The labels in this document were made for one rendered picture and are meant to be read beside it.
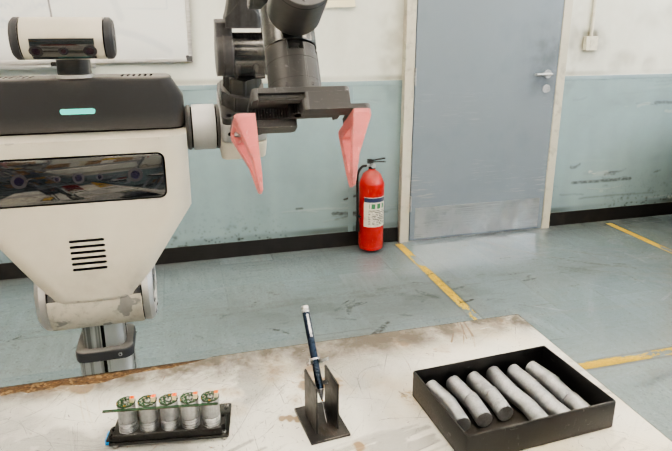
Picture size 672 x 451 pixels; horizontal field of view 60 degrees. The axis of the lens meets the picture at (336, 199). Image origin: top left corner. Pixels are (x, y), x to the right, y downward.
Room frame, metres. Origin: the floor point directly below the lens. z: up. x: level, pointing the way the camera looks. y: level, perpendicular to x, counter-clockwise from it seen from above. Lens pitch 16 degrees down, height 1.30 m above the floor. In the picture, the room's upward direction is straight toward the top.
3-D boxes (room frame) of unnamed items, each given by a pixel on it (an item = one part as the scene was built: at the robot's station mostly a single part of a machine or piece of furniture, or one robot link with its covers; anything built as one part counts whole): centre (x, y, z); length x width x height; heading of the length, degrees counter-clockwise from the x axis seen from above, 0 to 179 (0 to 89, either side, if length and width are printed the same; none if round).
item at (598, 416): (0.75, -0.26, 0.77); 0.24 x 0.16 x 0.04; 108
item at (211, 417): (0.70, 0.17, 0.79); 0.02 x 0.02 x 0.05
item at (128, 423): (0.68, 0.28, 0.79); 0.02 x 0.02 x 0.05
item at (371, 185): (3.32, -0.21, 0.29); 0.16 x 0.15 x 0.55; 105
